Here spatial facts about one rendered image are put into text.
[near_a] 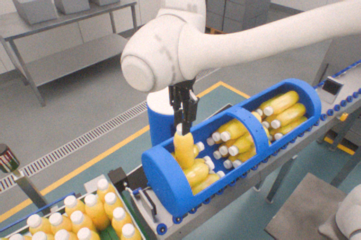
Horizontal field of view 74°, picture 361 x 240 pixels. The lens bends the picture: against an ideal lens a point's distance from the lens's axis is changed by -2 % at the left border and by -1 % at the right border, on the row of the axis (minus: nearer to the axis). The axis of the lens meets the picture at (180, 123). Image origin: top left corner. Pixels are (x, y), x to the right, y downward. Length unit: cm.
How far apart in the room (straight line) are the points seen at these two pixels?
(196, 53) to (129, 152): 215
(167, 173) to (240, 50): 53
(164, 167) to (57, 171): 186
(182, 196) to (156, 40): 58
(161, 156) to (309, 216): 62
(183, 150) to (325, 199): 63
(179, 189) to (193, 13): 55
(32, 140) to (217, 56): 274
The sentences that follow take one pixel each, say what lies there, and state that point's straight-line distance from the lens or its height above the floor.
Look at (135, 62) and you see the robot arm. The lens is 41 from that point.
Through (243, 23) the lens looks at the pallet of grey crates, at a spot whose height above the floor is 39.
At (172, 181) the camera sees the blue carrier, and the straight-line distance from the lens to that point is 84.
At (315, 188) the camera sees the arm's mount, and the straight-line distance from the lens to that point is 120.
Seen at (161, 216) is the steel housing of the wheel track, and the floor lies 93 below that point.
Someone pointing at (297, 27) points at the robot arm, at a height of 175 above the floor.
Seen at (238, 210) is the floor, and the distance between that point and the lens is 219.
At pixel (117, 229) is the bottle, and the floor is 104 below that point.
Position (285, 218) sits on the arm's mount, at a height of 101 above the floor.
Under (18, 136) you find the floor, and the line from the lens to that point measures 317.
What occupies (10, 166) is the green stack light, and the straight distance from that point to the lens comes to 109.
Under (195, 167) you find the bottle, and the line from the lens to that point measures 95.
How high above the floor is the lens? 191
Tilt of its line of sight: 44 degrees down
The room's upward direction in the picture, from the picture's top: straight up
